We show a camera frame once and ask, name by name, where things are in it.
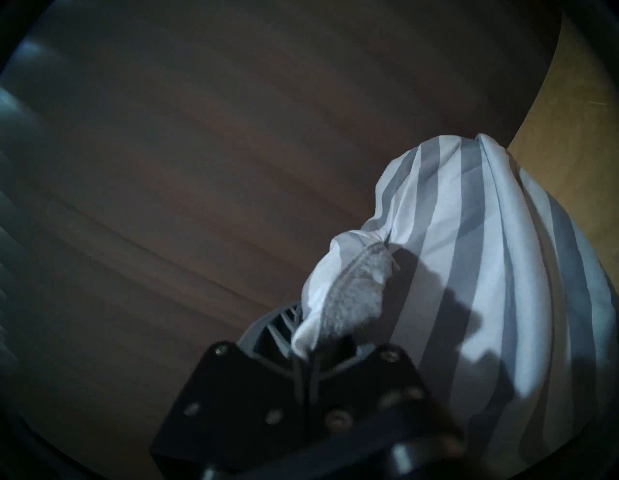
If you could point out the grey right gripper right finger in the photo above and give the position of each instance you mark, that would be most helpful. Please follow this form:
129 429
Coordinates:
343 352

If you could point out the brown pleated curtain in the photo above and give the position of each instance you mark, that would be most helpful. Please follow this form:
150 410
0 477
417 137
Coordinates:
193 169

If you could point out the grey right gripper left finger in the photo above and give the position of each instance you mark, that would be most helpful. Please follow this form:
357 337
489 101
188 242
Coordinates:
271 338

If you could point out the grey white striped shirt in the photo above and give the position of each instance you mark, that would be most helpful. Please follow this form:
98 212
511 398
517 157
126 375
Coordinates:
483 242

